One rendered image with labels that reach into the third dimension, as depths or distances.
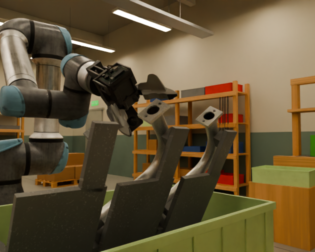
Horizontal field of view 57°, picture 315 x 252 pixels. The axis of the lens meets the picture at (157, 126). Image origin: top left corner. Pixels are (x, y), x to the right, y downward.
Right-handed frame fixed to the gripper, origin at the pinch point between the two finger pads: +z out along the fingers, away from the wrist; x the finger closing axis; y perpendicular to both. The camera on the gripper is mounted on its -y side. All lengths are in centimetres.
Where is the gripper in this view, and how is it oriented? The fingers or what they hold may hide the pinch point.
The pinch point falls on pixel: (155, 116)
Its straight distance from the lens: 59.2
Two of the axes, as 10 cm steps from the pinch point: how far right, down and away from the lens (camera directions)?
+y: -2.9, -6.8, -6.8
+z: 6.4, 3.8, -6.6
